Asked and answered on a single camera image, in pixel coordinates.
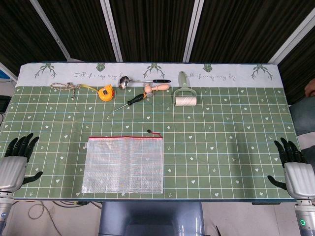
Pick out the small wooden mallet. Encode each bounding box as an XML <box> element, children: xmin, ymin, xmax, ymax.
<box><xmin>144</xmin><ymin>83</ymin><xmax>171</xmax><ymax>97</ymax></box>

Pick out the braided beige rope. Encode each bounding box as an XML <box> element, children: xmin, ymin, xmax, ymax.
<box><xmin>50</xmin><ymin>82</ymin><xmax>82</xmax><ymax>100</ymax></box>

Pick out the black handled screwdriver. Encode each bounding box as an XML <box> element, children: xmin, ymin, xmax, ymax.
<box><xmin>110</xmin><ymin>93</ymin><xmax>146</xmax><ymax>114</ymax></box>

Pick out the white aluminium partition post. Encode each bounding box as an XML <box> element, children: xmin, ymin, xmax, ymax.
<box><xmin>183</xmin><ymin>0</ymin><xmax>205</xmax><ymax>62</ymax></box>
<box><xmin>100</xmin><ymin>0</ymin><xmax>123</xmax><ymax>62</ymax></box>
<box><xmin>0</xmin><ymin>62</ymin><xmax>18</xmax><ymax>83</ymax></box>
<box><xmin>269</xmin><ymin>9</ymin><xmax>315</xmax><ymax>66</ymax></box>
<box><xmin>30</xmin><ymin>0</ymin><xmax>72</xmax><ymax>61</ymax></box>

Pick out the cable bundle with yellow plug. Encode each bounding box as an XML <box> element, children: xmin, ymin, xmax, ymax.
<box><xmin>55</xmin><ymin>200</ymin><xmax>103</xmax><ymax>207</ymax></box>

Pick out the green grid tablecloth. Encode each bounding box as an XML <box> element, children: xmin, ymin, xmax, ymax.
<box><xmin>0</xmin><ymin>62</ymin><xmax>304</xmax><ymax>200</ymax></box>

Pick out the yellow tape measure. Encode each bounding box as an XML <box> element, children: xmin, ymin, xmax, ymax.
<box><xmin>80</xmin><ymin>84</ymin><xmax>116</xmax><ymax>101</ymax></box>

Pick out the grey robot torso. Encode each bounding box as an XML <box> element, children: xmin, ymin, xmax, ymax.
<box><xmin>98</xmin><ymin>201</ymin><xmax>205</xmax><ymax>236</ymax></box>

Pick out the clear mesh zipper pouch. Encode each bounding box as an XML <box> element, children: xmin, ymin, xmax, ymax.
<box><xmin>81</xmin><ymin>129</ymin><xmax>165</xmax><ymax>195</ymax></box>

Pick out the green lint roller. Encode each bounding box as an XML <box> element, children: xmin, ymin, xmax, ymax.
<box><xmin>173</xmin><ymin>71</ymin><xmax>198</xmax><ymax>107</ymax></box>

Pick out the person in grey clothing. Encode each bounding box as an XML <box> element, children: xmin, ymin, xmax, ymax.
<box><xmin>289</xmin><ymin>78</ymin><xmax>315</xmax><ymax>158</ymax></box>

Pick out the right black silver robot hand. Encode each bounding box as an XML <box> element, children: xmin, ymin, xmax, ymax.
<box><xmin>267</xmin><ymin>137</ymin><xmax>315</xmax><ymax>199</ymax></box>

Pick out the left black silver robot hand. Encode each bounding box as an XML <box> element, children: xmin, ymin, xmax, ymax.
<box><xmin>0</xmin><ymin>133</ymin><xmax>43</xmax><ymax>193</ymax></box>

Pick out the steel ladle black handle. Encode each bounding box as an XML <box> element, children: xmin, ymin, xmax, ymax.
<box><xmin>118</xmin><ymin>76</ymin><xmax>172</xmax><ymax>90</ymax></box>

